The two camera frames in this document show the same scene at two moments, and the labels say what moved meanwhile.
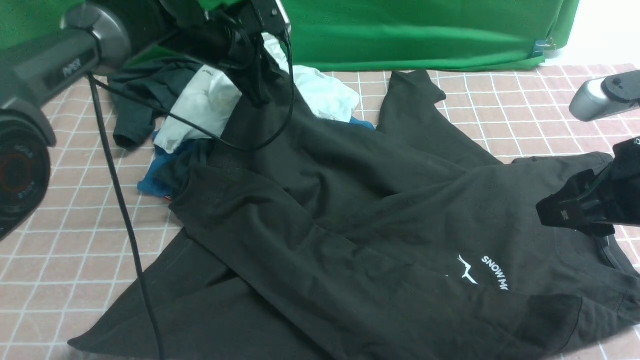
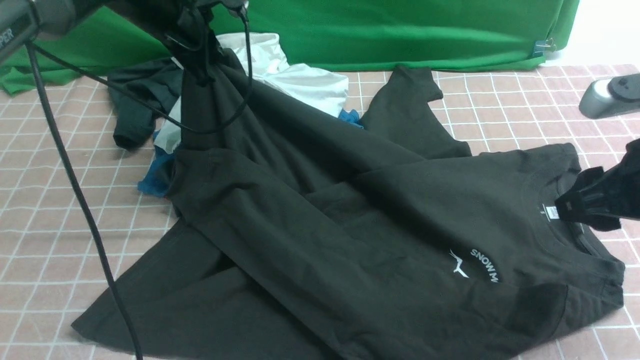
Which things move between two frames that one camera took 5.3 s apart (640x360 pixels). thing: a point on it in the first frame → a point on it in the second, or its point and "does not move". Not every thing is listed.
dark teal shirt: (159, 81) does not move
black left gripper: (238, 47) → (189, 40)
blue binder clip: (541, 45) does not move
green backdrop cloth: (386, 35) does not move
